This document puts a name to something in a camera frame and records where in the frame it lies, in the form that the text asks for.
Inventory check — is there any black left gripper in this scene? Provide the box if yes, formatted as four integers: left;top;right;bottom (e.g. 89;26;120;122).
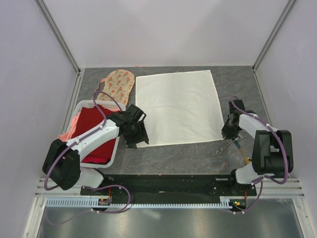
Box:
122;120;149;149

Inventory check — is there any white cloth napkin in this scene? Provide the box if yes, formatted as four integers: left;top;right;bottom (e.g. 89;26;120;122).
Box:
135;70;224;148

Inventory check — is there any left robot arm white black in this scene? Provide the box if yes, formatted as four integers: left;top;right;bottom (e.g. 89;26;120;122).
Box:
42;105;149;195

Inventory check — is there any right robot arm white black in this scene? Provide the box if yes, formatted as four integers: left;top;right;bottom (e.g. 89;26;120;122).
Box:
221;96;294;195

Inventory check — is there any red cloth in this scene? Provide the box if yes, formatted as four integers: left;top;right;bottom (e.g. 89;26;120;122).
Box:
71;107;115;164

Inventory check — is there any white plastic basket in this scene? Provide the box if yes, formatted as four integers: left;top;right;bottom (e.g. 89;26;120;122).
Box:
66;100;119;169

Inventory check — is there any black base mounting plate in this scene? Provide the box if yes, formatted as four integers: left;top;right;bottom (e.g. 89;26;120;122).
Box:
81;174;257;198

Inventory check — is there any floral beige eye mask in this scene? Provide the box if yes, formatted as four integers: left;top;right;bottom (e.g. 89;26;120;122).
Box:
96;69;135;106

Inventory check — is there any pink cloth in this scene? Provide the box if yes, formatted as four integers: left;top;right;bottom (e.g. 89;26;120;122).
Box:
58;112;81;141

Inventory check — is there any green handled wooden spoon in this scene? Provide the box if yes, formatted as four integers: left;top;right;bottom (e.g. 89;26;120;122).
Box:
234;140;252;165

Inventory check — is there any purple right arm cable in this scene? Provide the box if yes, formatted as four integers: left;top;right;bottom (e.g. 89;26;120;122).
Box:
230;96;290;214

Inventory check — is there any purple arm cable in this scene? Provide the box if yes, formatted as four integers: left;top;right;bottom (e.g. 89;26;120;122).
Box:
44;91;127;191
230;96;290;214

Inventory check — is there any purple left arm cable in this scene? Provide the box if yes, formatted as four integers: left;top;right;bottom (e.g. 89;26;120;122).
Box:
44;91;127;191

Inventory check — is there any white slotted cable duct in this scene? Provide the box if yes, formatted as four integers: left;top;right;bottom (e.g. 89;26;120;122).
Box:
46;198;241;209

